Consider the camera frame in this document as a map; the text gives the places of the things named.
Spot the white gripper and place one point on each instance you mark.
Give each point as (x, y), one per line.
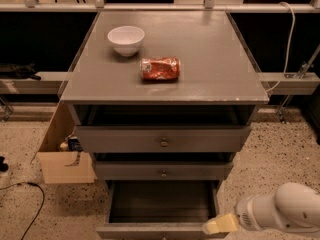
(245, 211)

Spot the grey bottom drawer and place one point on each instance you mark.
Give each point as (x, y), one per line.
(160, 210)

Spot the grey drawer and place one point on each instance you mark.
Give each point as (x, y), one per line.
(162, 166)
(160, 210)
(161, 139)

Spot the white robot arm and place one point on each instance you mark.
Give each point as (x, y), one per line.
(293, 208)

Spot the grey middle drawer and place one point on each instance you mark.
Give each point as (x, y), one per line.
(162, 166)

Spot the grey drawer cabinet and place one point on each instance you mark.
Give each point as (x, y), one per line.
(217, 86)

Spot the grey top drawer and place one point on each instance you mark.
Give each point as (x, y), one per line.
(161, 139)

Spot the crushed orange soda can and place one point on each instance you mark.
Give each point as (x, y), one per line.
(160, 69)

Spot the wooden side box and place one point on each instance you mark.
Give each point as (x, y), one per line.
(60, 165)

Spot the white bowl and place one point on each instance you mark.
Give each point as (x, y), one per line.
(126, 40)

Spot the black object on shelf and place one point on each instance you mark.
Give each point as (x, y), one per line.
(17, 71)

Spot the metal frame rail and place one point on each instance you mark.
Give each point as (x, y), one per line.
(58, 7)

